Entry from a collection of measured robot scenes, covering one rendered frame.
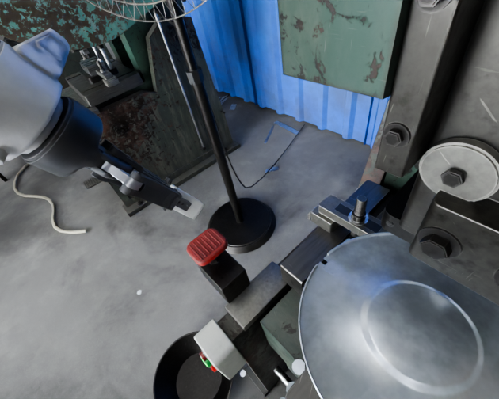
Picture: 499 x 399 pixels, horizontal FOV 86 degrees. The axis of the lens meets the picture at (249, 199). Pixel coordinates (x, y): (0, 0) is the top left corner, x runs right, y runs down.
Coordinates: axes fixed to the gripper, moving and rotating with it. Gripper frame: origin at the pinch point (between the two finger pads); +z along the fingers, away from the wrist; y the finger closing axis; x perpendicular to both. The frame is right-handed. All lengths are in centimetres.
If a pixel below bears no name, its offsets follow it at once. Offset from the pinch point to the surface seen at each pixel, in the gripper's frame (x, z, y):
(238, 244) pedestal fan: -11, 87, -43
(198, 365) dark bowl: -56, 71, -16
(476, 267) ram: 11.8, 0.6, 33.4
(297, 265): 1.8, 20.1, 13.2
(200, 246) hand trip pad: -5.7, 10.4, -0.6
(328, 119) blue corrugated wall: 92, 127, -67
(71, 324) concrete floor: -86, 56, -74
